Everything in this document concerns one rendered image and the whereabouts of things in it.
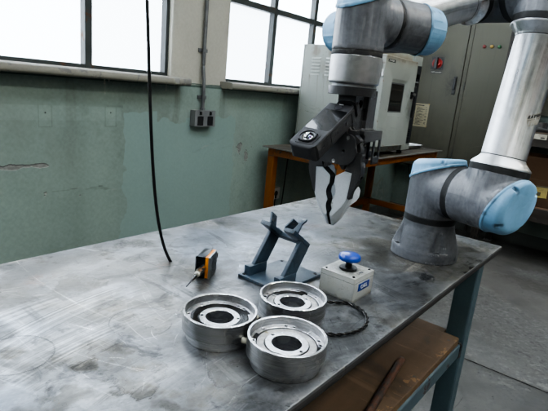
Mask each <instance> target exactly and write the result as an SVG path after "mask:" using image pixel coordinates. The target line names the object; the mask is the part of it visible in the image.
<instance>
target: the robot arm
mask: <svg viewBox="0 0 548 411"><path fill-rule="evenodd" d="M335 8H336V11H334V12H332V13H330V14H329V15H328V16H327V17H326V19H325V21H324V23H323V26H322V37H323V41H324V44H325V45H326V47H327V48H328V49H329V50H330V51H331V54H332V55H331V59H330V63H329V82H332V85H329V89H328V93H329V94H337V95H338V102H337V103H336V104H334V103H329V104H328V105H327V106H325V107H324V108H323V109H322V110H321V111H320V112H319V113H318V114H317V115H316V116H315V117H314V118H312V119H311V120H310V121H309V122H308V123H307V124H306V125H305V126H304V127H303V128H302V129H301V130H300V131H299V132H298V133H297V134H296V135H295V136H294V137H293V138H292V139H291V140H290V141H289V142H290V147H291V150H292V154H293V156H295V157H301V158H304V159H308V160H309V174H310V178H311V182H312V188H313V191H314V192H315V195H316V200H317V203H318V206H319V207H320V211H321V213H322V215H323V217H324V219H325V222H326V223H327V224H331V225H335V224H336V223H337V222H338V221H339V220H340V219H341V218H342V217H343V216H344V214H345V212H346V210H347V208H348V206H350V205H351V204H353V203H354V202H356V201H357V200H358V198H359V196H360V189H359V188H358V186H359V185H360V183H361V181H362V179H363V178H364V175H365V166H366V164H368V159H369V157H370V165H372V164H378V157H379V151H380V146H381V140H382V131H381V130H374V129H373V122H374V116H375V110H376V104H377V98H378V91H376V90H377V89H374V87H375V86H378V85H379V80H380V74H381V68H382V55H383V53H405V54H410V55H413V56H417V55H430V54H432V53H434V52H435V51H437V50H438V49H439V48H440V46H441V45H442V44H443V42H444V40H445V37H446V33H447V28H448V27H449V26H452V25H455V24H463V25H473V24H479V23H510V27H511V29H512V30H513V32H514V33H515V40H514V42H513V46H512V48H511V51H510V56H509V59H508V62H507V65H506V70H505V72H504V76H503V79H502V84H501V86H500V90H499V92H498V95H497V100H496V103H495V106H494V109H493V114H492V116H491V120H490V123H489V126H488V130H487V134H486V136H485V140H484V144H483V147H482V150H481V153H480V154H479V155H478V156H476V157H474V158H472V159H471V161H470V164H469V167H468V165H467V161H466V160H460V159H442V158H419V159H417V160H416V161H415V162H414V163H413V167H412V170H411V174H410V175H409V177H410V180H409V189H408V194H407V199H406V204H405V209H404V218H403V220H402V222H401V224H400V226H399V228H398V229H397V231H396V234H395V235H394V237H393V239H392V242H391V251H392V252H393V253H394V254H396V255H397V256H399V257H401V258H403V259H407V260H409V261H412V262H415V263H421V264H426V265H433V266H448V265H452V264H454V263H456V262H457V255H458V250H457V239H456V233H455V224H456V221H458V222H460V223H464V224H467V225H470V226H472V227H475V228H479V229H480V230H482V231H484V232H492V233H495V234H498V235H508V234H511V233H513V232H515V231H517V230H518V229H519V228H520V227H522V226H523V225H524V224H525V223H526V221H527V220H528V218H529V217H530V215H531V213H532V212H533V209H534V207H535V205H536V202H537V195H536V194H537V188H536V186H535V185H534V184H533V183H532V182H531V181H529V180H530V177H531V173H532V172H531V170H530V169H529V168H528V166H527V163H526V161H527V159H528V154H529V151H530V148H531V146H532V142H533V138H534V135H535V133H536V129H537V125H538V122H539V120H540V117H541V112H542V109H543V107H544V103H545V101H546V97H547V94H548V0H337V3H336V5H335ZM376 140H378V149H377V155H376V157H374V156H373V154H374V148H375V142H376ZM370 142H373V146H372V151H369V148H370ZM332 163H334V164H339V165H340V167H341V169H342V170H345V171H344V172H342V173H341V174H339V175H336V176H335V167H334V165H333V164H332ZM467 167H468V168H467ZM331 202H332V205H333V206H332V209H331Z"/></svg>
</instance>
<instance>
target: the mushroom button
mask: <svg viewBox="0 0 548 411"><path fill-rule="evenodd" d="M338 258H339V259H340V260H341V261H343V262H346V263H345V267H351V266H352V264H353V263H358V262H360V260H361V257H360V255H359V254H357V253H355V252H352V251H343V252H340V254H339V255H338Z"/></svg>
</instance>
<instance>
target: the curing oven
mask: <svg viewBox="0 0 548 411"><path fill-rule="evenodd" d="M331 55H332V54H331V51H330V50H329V49H328V48H327V47H326V45H319V44H304V51H303V66H302V74H301V82H300V90H299V98H298V113H297V121H296V129H295V134H297V133H298V132H299V131H300V130H301V129H302V128H303V127H304V126H305V125H306V124H307V123H308V122H309V121H310V120H311V119H312V118H314V117H315V116H316V115H317V114H318V113H319V112H320V111H321V110H322V109H323V108H324V107H325V106H327V105H328V104H329V103H334V104H336V103H337V102H338V95H337V94H329V93H328V89H329V85H332V82H329V63H330V59H331ZM422 62H423V57H420V56H413V55H410V54H405V53H383V55H382V68H381V74H380V80H379V85H378V86H375V87H374V89H377V90H376V91H378V98H377V104H376V110H375V116H374V122H373V129H374V130H381V131H382V140H381V146H380V151H379V152H384V151H392V150H396V153H401V151H402V150H405V149H409V141H410V136H411V131H412V126H413V116H414V111H415V106H416V101H417V96H418V87H419V82H420V77H421V71H422Z"/></svg>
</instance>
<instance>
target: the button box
mask: <svg viewBox="0 0 548 411"><path fill-rule="evenodd" d="M345 263H346V262H343V261H341V260H338V261H336V262H334V263H331V264H328V265H326V266H324V267H322V268H321V272H320V284H319V289H320V290H321V291H322V292H324V293H326V294H329V295H332V296H334V297H336V298H340V299H341V300H344V301H348V302H349V303H354V302H355V301H357V300H359V299H360V298H363V297H364V296H365V295H367V294H370V293H371V289H372V283H373V273H374V270H373V269H370V268H367V267H363V266H361V265H358V264H355V263H353V264H352V266H351V267H345Z"/></svg>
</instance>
